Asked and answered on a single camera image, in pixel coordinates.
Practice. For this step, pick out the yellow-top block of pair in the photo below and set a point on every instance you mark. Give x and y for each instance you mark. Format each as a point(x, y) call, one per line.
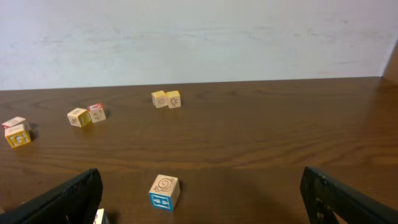
point(173, 99)
point(159, 98)

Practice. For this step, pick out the wooden block blue snail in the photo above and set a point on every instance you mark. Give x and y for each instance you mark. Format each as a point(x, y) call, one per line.
point(164, 192)

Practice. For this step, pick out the red letter A block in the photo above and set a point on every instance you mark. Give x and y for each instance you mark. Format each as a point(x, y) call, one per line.
point(96, 112)

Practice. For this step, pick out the wooden block red side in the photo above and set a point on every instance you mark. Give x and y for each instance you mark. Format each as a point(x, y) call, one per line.
point(16, 121)

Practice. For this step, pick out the wooden block yellow side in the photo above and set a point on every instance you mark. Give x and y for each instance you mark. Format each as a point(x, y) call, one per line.
point(79, 117)

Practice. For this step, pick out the yellow letter G block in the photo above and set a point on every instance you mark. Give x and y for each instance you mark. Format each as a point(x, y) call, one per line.
point(17, 136)

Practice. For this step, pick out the yellow-top block left of pair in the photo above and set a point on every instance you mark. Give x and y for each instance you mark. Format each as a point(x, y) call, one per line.
point(159, 98)

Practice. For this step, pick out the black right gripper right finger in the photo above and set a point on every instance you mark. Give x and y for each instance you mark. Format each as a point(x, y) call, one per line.
point(325, 198)

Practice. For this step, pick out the yellow-top block right of pair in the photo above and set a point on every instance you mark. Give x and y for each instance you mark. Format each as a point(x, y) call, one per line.
point(173, 99)

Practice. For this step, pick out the wooden block letter B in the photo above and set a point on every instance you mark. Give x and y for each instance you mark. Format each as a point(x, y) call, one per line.
point(101, 217)

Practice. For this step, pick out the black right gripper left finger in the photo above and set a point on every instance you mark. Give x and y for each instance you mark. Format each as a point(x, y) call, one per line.
point(74, 201)

